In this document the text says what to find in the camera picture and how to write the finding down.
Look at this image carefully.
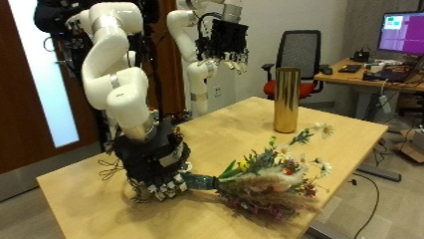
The person in dark clothes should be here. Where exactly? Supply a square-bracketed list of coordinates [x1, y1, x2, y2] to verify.
[33, 0, 162, 34]

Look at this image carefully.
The grey table foot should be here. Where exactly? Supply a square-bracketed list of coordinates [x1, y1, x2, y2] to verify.
[355, 163, 403, 183]

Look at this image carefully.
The black mesh red office chair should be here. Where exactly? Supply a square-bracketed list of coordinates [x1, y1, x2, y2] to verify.
[261, 29, 331, 101]

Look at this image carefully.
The cardboard box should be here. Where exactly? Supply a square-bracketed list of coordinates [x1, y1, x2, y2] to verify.
[399, 128, 424, 163]

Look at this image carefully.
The flower bouquet with green handle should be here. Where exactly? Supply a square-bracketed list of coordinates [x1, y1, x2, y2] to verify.
[179, 122, 336, 224]

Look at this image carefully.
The black keyboard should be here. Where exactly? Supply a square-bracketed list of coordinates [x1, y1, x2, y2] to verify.
[338, 64, 363, 74]

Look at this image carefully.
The brown door with glass pane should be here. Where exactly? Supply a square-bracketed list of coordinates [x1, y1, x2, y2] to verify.
[0, 0, 101, 175]

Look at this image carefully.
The black desk phone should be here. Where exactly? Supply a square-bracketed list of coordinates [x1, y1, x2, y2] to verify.
[351, 49, 372, 64]

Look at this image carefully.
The computer monitor purple screen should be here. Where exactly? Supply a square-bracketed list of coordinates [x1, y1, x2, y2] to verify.
[376, 11, 424, 56]

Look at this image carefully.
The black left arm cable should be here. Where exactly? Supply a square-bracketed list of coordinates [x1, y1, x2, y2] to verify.
[197, 12, 227, 43]

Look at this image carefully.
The black floor cable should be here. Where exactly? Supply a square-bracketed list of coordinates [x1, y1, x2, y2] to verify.
[350, 172, 381, 239]

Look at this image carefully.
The wooden office desk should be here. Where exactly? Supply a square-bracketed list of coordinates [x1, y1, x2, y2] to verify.
[314, 58, 424, 121]

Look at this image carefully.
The dark laptop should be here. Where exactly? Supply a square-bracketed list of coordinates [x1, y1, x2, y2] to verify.
[377, 64, 421, 84]

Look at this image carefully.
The tall gold cylinder vase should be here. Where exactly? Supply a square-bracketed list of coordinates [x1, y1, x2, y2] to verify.
[272, 67, 302, 134]

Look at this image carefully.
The white power strip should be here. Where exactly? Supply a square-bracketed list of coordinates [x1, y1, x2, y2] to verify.
[377, 94, 393, 115]

